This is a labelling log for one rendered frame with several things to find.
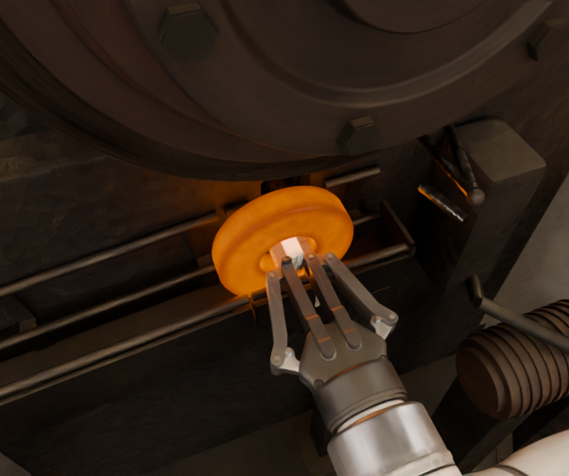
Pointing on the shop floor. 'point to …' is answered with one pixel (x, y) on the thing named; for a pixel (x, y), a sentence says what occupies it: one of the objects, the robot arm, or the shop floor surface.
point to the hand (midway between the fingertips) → (284, 238)
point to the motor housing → (513, 379)
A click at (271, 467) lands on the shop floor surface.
